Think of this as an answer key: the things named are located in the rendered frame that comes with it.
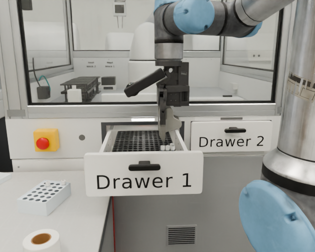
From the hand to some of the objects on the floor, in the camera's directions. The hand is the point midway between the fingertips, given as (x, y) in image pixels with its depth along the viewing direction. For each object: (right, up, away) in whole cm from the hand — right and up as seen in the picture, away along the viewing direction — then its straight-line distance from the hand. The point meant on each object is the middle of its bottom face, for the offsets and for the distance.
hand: (160, 135), depth 80 cm
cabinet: (-4, -75, +90) cm, 117 cm away
